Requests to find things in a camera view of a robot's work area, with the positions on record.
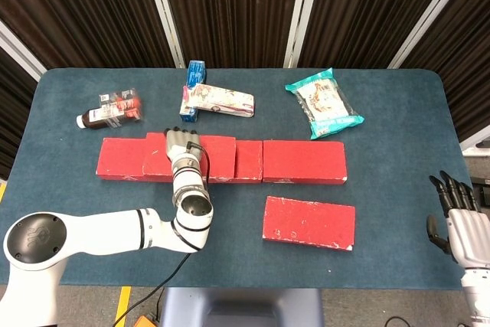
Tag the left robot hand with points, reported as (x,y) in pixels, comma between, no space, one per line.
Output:
(183,143)

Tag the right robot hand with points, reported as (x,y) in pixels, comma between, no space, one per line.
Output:
(471,235)

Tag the red brick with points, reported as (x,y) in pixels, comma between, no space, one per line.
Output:
(249,160)
(118,158)
(304,160)
(308,221)
(220,154)

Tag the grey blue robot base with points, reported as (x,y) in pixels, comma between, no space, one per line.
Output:
(241,308)

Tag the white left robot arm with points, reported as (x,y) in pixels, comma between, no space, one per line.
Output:
(95,231)

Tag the black box device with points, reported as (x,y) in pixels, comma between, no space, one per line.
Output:
(485,193)

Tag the white pink pouch package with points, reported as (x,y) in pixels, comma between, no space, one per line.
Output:
(226,101)

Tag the clear red black package box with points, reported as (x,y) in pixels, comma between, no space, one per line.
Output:
(122,102)

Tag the blue carton box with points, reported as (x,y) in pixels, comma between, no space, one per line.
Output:
(196,70)

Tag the brown bottle white cap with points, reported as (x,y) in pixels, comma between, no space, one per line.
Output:
(92,118)

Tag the blue felt table cover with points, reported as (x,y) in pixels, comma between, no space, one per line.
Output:
(237,262)

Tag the brown pleated curtain panel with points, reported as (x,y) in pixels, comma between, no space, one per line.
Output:
(11,112)
(363,5)
(467,55)
(84,5)
(233,5)

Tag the teal snack packet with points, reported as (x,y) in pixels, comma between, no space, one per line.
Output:
(325,101)

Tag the yellow floor tape strip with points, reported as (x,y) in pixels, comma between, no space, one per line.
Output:
(122,306)

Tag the orange floor object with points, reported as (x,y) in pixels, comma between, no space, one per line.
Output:
(147,321)

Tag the white partition post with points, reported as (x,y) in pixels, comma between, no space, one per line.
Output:
(19,55)
(302,13)
(428,17)
(164,13)
(474,145)

